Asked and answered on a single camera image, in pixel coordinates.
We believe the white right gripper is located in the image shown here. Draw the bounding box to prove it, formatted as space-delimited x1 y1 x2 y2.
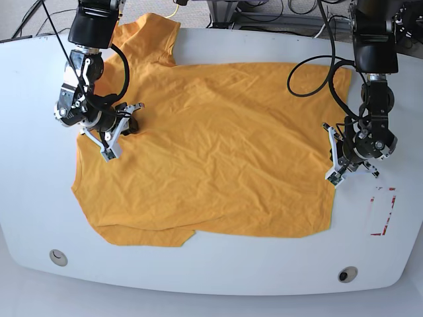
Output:
79 102 145 149

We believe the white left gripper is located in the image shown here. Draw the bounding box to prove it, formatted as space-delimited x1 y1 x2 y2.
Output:
323 122 379 179

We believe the orange t-shirt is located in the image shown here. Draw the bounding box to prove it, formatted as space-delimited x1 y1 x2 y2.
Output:
71 14 344 247

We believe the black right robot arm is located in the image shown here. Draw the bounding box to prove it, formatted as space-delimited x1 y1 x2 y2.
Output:
54 1 144 161

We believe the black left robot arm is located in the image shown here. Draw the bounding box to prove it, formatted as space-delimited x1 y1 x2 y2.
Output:
324 1 399 186

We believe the red tape rectangle marking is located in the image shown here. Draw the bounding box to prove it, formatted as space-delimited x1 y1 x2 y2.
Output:
367 187 397 236

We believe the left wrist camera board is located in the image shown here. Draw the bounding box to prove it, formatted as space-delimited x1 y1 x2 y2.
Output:
325 170 345 188

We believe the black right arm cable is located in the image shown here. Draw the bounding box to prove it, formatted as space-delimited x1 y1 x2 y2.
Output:
41 0 110 146

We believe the white cable on floor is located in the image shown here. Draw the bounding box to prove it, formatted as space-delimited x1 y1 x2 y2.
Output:
313 15 351 39

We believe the right table cable grommet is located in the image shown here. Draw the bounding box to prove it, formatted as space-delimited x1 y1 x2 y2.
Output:
338 266 358 283

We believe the table cable grommet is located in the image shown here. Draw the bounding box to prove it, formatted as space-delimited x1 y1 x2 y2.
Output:
338 266 358 283
49 250 68 267

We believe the yellow cable on floor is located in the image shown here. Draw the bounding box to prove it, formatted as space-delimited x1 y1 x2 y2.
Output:
165 3 181 20

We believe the black cable on floor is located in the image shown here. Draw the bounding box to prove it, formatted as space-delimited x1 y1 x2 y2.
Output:
11 0 79 38

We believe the aluminium frame stand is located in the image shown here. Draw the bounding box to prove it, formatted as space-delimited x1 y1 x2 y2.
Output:
207 0 364 36

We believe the left table cable grommet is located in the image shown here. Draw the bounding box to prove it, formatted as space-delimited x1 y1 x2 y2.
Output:
49 250 68 267

